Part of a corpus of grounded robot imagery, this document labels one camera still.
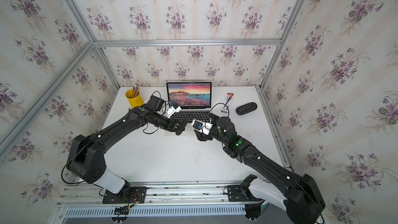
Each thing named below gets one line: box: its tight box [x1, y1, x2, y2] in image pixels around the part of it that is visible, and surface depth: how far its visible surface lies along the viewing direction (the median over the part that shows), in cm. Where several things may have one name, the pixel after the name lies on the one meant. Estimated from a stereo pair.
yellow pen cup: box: [125, 88, 145, 108], surface depth 104 cm
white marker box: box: [220, 92, 235, 115], surface depth 113 cm
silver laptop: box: [165, 81, 213, 122], surface depth 103 cm
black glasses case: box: [235, 101, 258, 116], surface depth 106 cm
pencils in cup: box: [132, 79, 141, 98], surface depth 103 cm
